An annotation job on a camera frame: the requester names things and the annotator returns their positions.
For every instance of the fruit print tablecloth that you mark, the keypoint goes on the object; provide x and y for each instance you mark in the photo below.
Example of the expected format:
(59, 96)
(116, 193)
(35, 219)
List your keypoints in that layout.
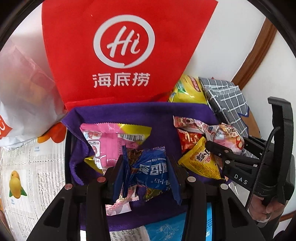
(41, 173)

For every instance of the white plastic bag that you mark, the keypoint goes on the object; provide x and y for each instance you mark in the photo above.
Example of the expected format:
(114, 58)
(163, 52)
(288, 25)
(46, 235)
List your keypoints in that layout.
(23, 92)

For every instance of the blue cookie packet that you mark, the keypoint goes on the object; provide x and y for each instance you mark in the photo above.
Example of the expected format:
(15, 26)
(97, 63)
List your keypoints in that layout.
(150, 171)

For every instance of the blue tissue pack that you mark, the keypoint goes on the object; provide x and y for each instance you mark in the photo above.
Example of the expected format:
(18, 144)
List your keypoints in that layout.
(166, 229)

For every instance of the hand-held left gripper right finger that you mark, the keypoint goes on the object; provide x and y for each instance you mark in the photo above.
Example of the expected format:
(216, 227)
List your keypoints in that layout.
(175, 183)

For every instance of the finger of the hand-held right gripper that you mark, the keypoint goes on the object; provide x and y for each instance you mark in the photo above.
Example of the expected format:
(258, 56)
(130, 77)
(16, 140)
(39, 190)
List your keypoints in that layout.
(217, 149)
(255, 147)

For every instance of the grey checked cloth with star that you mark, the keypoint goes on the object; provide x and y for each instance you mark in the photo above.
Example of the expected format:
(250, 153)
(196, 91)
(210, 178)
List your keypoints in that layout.
(226, 99)

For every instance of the red paper bag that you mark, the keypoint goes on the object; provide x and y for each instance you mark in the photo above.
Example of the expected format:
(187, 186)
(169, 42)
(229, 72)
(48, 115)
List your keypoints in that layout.
(69, 58)

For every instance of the person's right hand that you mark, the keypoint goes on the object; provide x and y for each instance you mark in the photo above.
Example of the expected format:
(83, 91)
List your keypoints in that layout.
(259, 208)

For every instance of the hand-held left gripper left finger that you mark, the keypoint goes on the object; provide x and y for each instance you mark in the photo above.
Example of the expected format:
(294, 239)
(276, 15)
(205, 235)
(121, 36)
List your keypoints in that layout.
(118, 178)

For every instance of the purple towel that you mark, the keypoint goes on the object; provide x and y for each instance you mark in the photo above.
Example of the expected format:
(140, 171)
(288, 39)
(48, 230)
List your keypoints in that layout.
(157, 120)

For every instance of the white red triangular snack packet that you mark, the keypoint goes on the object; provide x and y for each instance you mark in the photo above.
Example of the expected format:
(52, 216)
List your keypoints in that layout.
(194, 124)

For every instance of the yellow triangular snack packet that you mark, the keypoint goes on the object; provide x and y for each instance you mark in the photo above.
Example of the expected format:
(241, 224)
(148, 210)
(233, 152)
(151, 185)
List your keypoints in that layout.
(198, 162)

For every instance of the pink triangular snack packet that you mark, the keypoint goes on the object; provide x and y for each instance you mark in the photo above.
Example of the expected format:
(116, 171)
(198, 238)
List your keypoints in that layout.
(226, 136)

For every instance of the yellow chip bag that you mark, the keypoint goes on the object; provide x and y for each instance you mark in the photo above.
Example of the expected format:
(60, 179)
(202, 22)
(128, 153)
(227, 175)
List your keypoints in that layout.
(189, 92)

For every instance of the brown wooden door frame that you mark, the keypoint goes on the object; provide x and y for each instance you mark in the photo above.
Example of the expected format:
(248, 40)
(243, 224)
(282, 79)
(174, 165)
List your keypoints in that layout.
(256, 53)

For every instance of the white pink snack packet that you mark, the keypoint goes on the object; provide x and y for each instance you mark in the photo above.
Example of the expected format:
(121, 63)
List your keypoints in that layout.
(118, 207)

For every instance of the pink yellow-edged snack packet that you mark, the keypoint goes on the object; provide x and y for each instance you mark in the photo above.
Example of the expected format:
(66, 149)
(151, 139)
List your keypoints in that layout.
(108, 141)

